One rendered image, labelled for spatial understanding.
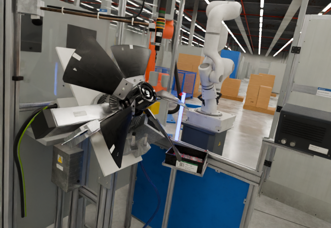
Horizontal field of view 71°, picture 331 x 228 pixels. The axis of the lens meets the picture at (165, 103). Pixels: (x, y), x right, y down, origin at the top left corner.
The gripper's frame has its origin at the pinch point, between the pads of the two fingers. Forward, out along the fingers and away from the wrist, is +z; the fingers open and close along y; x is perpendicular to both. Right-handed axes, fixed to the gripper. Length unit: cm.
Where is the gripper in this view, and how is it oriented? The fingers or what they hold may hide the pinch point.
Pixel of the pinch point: (210, 103)
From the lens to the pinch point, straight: 171.2
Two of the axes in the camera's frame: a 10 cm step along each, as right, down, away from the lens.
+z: 2.4, 7.6, 6.1
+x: -1.2, 6.5, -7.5
